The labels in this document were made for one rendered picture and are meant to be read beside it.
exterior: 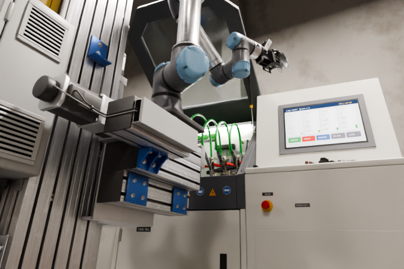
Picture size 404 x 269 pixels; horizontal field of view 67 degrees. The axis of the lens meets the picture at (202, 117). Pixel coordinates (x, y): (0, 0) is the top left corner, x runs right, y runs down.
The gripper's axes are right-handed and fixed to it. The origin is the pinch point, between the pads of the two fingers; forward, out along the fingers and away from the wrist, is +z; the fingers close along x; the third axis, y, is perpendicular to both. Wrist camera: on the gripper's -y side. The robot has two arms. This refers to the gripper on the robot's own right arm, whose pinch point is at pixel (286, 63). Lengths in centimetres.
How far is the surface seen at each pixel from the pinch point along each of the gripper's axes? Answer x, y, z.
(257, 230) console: -32, 72, -3
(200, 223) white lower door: -54, 66, -17
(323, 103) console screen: -10.9, 2.6, 42.8
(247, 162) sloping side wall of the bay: -37, 38, 2
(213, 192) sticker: -47, 53, -14
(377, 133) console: 8, 29, 51
